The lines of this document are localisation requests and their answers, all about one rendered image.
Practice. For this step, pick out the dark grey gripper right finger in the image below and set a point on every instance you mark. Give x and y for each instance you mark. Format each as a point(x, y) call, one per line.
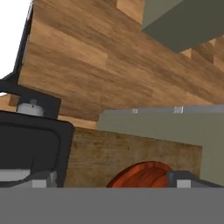
point(179, 176)

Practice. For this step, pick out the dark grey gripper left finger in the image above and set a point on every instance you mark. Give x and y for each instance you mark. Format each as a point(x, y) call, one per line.
point(43, 177)

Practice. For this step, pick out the orange-red bowl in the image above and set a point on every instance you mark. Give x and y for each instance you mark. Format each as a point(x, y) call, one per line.
point(143, 176)

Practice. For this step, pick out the grey-green base cupboard run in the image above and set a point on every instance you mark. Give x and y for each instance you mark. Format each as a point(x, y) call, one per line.
point(186, 128)

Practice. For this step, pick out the white round knob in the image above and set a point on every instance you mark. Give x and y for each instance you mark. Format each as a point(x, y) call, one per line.
point(30, 108)

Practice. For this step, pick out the grey-green block cupboard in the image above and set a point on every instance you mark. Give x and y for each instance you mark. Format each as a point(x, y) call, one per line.
point(183, 26)

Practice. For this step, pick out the black angular frame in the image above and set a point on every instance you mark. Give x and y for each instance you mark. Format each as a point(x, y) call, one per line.
point(48, 102)

